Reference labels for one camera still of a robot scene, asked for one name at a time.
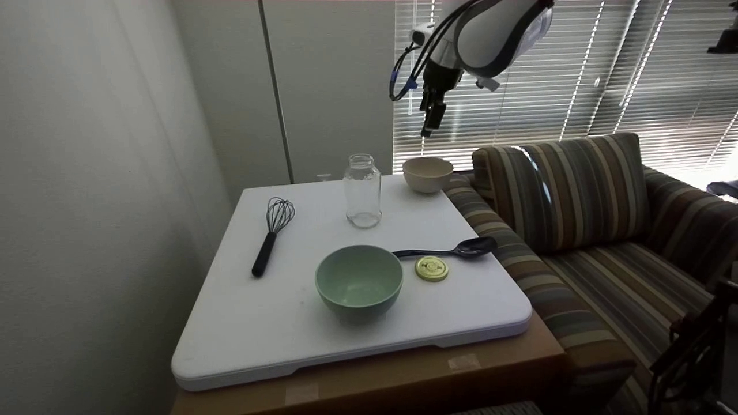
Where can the black plastic spoon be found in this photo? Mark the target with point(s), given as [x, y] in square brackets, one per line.
[463, 248]

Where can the white plastic board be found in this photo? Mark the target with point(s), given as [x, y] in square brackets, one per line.
[307, 331]

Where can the black mounted device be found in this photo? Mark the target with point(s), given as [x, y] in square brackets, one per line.
[727, 36]

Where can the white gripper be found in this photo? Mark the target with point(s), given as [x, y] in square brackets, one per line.
[439, 81]

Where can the beige ceramic bowl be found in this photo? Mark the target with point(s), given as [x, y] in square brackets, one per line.
[427, 173]

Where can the light green bowl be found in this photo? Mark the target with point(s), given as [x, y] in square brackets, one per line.
[358, 278]

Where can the black metal frame stand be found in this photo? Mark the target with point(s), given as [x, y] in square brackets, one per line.
[693, 353]

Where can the light wooden table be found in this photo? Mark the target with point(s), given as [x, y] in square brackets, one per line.
[431, 376]

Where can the white window blinds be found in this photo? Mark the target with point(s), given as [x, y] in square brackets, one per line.
[614, 83]

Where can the clear glass jar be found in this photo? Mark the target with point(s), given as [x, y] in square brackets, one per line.
[364, 191]

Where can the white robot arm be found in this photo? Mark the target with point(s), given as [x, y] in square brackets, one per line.
[492, 36]

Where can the round yellow jar lid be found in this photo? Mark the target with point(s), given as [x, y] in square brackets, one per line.
[433, 268]

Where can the striped fabric couch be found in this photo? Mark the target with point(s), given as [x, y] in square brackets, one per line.
[601, 244]

